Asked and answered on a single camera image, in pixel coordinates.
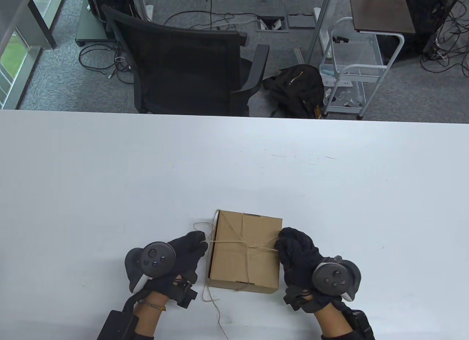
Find person's left hand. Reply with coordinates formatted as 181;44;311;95
141;231;208;300

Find person's left forearm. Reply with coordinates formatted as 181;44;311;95
134;292;169;337

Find black mesh office chair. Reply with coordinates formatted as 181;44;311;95
101;5;270;117

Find person's right forearm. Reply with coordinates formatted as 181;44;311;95
311;303;354;339

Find dark grey stand base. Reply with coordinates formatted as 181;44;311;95
75;0;114;47

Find open floor socket box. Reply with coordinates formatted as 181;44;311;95
255;16;290;33

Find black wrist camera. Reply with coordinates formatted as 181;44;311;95
283;285;312;312
171;281;198;308

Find brown cardboard box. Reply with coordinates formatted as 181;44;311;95
207;209;283;295

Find window with grey frame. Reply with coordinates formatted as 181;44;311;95
0;0;70;110

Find dark brown side desk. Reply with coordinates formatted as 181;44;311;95
347;0;416;34

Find grey and white controller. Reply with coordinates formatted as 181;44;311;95
312;259;362;302
125;242;176;293

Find thin beige twine string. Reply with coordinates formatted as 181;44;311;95
192;214;282;340

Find person's right hand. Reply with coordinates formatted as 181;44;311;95
275;227;344;314

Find tangle of black cables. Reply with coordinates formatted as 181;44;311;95
420;0;469;78
79;43;136;85

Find white wire trolley cart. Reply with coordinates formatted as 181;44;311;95
318;17;405;121

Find black backpack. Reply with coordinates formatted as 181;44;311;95
262;64;326;119

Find grey floor cover plate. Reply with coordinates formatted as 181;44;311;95
287;13;316;29

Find silver metal desk leg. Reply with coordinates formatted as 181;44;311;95
307;0;336;64

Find long black floor cable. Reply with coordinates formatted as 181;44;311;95
164;0;257;29

